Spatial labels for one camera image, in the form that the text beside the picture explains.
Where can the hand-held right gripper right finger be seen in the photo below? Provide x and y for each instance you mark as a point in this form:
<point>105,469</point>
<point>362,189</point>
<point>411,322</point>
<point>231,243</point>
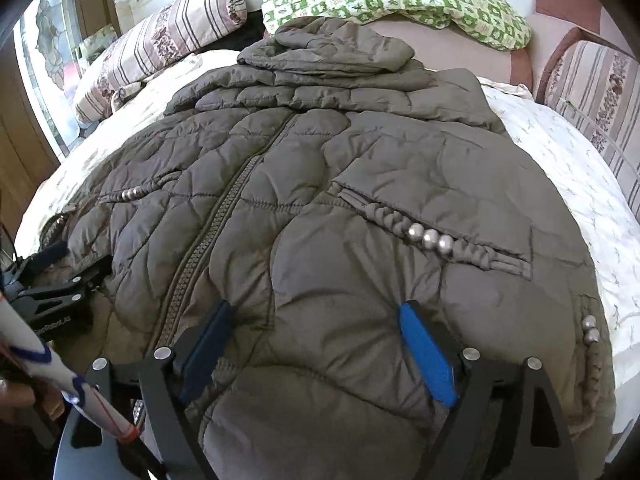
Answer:
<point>430,355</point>

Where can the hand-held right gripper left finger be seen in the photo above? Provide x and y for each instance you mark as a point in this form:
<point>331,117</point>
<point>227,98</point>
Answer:
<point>205,350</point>

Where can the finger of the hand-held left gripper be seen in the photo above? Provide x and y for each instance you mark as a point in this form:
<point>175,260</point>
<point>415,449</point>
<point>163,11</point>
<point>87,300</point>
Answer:
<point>47,255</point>
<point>87,275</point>

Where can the grey-brown quilted hooded jacket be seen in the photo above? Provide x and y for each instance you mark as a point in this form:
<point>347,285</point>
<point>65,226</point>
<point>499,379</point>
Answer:
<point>325,185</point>

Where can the brown wooden door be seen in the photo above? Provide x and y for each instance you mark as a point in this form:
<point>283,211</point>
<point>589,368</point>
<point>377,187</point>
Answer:
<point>20,170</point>

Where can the floral patterned cloth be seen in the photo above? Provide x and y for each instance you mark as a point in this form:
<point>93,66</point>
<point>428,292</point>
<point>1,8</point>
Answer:
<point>127,95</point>

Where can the green floral box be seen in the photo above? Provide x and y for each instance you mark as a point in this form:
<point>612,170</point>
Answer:
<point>97,42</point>

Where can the striped floral pillow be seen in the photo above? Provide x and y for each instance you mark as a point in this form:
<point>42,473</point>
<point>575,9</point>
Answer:
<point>150,40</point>

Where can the white quilted bedspread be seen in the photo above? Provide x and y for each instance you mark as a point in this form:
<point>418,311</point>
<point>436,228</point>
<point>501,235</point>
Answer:
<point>575,160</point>

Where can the striped floral cushion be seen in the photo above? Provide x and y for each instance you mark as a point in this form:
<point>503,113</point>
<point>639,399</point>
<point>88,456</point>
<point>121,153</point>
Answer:
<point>600,95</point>

